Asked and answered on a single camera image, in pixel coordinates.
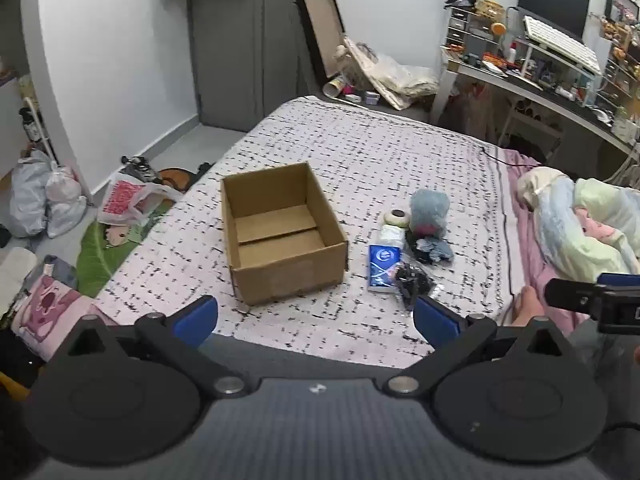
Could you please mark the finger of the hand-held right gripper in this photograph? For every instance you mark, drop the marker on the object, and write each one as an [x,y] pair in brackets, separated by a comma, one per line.
[570,296]

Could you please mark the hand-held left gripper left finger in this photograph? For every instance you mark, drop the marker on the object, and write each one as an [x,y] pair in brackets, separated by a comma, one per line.
[196,317]

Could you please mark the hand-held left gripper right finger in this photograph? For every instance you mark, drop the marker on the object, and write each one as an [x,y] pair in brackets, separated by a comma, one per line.
[436,321]

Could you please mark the black item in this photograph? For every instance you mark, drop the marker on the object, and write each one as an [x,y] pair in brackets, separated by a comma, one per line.
[411,277]

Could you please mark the black dotted cloth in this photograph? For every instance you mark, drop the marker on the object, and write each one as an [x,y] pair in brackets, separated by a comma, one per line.
[431,251]

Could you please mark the blue packet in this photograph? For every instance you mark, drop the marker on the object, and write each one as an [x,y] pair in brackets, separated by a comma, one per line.
[382,265]

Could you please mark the brown cardboard box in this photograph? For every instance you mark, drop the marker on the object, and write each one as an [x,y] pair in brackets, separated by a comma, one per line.
[280,270]

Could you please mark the person's bare foot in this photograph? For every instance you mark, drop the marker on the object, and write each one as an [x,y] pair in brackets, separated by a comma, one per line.
[527,305]

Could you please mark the pink sheet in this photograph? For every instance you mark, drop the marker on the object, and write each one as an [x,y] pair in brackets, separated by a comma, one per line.
[530,265]

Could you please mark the pastel blanket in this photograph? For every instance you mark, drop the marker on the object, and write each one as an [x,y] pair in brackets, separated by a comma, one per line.
[595,220]

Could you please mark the white packet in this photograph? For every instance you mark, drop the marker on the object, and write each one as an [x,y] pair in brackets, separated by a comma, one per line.
[392,236]

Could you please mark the white tape roll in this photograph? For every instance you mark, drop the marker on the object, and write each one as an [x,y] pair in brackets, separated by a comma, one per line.
[397,217]

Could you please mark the grey-blue plush toy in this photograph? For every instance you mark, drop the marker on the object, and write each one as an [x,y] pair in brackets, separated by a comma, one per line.
[427,207]

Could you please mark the green cartoon rug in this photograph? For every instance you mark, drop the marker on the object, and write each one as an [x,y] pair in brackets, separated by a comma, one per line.
[100,255]

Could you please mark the brown round mat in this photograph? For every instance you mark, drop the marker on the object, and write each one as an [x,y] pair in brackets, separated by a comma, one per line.
[177,179]

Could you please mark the red patterned plastic bag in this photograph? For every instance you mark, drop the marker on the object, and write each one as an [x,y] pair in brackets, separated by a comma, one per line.
[120,200]

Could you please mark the pink cartoon cushion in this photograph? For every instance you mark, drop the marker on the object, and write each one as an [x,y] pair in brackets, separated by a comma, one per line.
[47,310]

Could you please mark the black white shoes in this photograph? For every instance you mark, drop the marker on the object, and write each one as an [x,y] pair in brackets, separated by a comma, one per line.
[140,167]

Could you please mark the white desk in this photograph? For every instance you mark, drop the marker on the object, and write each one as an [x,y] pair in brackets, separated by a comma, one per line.
[550,100]

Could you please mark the grey plastic bag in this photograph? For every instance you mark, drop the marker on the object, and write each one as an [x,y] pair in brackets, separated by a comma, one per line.
[27,200]

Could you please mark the cream tote bag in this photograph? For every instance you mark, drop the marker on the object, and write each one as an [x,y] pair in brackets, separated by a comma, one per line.
[395,77]

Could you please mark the white keyboard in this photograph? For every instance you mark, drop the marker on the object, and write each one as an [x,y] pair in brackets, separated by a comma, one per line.
[562,42]

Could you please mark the paper tube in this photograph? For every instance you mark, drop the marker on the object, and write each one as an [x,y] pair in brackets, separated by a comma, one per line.
[334,86]

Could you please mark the grey wardrobe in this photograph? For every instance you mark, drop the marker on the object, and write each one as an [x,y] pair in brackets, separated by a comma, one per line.
[240,60]

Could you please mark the grey drawer organizer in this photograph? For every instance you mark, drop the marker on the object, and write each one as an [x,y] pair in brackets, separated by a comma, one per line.
[470,22]

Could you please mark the framed picture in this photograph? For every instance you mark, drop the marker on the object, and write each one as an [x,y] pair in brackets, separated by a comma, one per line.
[622,5]

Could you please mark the black-framed brown board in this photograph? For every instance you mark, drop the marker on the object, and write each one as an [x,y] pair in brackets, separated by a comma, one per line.
[322,30]

